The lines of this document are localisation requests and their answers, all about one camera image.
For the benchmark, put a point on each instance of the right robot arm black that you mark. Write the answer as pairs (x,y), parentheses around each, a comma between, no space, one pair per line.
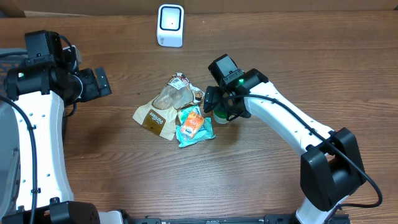
(331,167)

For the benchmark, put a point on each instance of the white barcode scanner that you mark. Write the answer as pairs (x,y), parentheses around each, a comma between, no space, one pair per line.
(170,25)

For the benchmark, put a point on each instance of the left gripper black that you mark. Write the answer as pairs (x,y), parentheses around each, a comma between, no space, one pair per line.
(94,91)

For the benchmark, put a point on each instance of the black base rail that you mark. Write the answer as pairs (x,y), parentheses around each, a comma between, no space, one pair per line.
(217,221)

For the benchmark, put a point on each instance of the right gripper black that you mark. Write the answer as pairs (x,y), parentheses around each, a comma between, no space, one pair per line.
(216,100)

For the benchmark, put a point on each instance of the green lid jar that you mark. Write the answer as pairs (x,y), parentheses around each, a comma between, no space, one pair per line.
(220,117)

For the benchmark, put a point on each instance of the orange snack packet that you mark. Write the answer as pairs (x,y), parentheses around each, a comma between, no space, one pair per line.
(192,124)

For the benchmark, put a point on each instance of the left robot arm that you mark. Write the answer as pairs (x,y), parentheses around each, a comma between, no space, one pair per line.
(47,80)

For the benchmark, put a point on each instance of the brown clear snack bag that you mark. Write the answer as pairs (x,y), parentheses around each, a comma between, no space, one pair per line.
(159,115)

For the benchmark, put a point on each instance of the grey plastic mesh basket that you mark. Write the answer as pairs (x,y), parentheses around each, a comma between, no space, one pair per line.
(10,160)

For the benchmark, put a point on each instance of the small green white packet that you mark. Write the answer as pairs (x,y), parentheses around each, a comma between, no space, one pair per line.
(183,113)

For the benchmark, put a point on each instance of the teal tissue pack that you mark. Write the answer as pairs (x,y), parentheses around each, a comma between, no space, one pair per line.
(204,133)

